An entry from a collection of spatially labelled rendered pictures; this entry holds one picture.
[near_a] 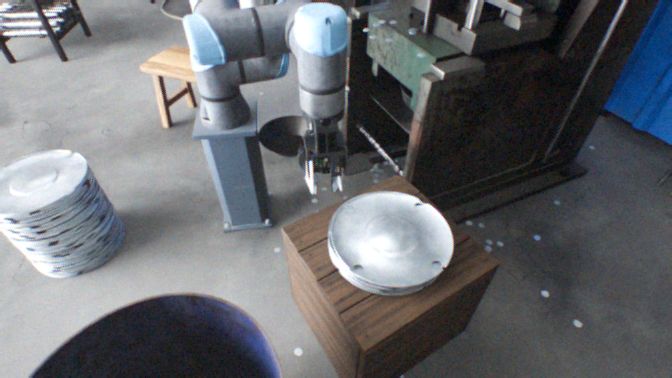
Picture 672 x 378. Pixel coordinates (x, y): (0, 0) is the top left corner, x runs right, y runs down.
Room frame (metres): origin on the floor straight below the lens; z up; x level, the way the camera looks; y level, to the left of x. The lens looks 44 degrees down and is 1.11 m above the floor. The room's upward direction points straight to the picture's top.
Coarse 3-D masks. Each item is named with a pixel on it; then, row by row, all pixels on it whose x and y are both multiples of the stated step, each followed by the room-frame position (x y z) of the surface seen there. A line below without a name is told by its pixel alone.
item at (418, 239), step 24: (384, 192) 0.72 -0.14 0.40; (336, 216) 0.63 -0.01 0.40; (360, 216) 0.63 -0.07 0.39; (384, 216) 0.63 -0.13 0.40; (408, 216) 0.63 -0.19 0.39; (432, 216) 0.63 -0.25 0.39; (336, 240) 0.56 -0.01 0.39; (360, 240) 0.56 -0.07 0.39; (384, 240) 0.55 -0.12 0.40; (408, 240) 0.55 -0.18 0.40; (432, 240) 0.56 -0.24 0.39; (360, 264) 0.49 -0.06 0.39; (384, 264) 0.49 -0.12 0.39; (408, 264) 0.49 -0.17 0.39; (432, 264) 0.49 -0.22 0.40
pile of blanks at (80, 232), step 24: (72, 192) 0.80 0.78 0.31; (96, 192) 0.88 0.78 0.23; (0, 216) 0.71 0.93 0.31; (24, 216) 0.71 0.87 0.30; (48, 216) 0.74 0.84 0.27; (72, 216) 0.77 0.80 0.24; (96, 216) 0.82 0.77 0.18; (24, 240) 0.71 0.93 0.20; (48, 240) 0.72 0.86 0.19; (72, 240) 0.74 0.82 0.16; (96, 240) 0.79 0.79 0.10; (120, 240) 0.85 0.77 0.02; (48, 264) 0.71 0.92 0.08; (72, 264) 0.72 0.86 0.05; (96, 264) 0.75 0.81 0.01
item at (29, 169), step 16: (16, 160) 0.94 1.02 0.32; (32, 160) 0.95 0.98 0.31; (48, 160) 0.95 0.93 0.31; (64, 160) 0.95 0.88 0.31; (80, 160) 0.95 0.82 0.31; (0, 176) 0.87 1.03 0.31; (16, 176) 0.87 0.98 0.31; (32, 176) 0.87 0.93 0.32; (48, 176) 0.87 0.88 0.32; (64, 176) 0.87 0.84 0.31; (80, 176) 0.87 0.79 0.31; (0, 192) 0.80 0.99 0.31; (16, 192) 0.80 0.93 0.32; (32, 192) 0.80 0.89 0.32; (48, 192) 0.80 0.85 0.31; (0, 208) 0.74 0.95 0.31; (16, 208) 0.74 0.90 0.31; (32, 208) 0.74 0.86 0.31
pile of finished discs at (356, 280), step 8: (352, 208) 0.67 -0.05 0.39; (416, 208) 0.67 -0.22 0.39; (336, 256) 0.51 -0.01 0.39; (336, 264) 0.51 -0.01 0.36; (440, 264) 0.49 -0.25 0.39; (344, 272) 0.48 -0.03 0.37; (352, 272) 0.47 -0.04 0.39; (352, 280) 0.47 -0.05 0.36; (360, 280) 0.45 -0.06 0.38; (432, 280) 0.47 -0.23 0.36; (368, 288) 0.45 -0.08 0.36; (376, 288) 0.44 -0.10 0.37; (384, 288) 0.43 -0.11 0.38; (392, 288) 0.44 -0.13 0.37; (400, 288) 0.43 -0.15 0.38; (408, 288) 0.44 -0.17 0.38; (416, 288) 0.45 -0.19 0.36
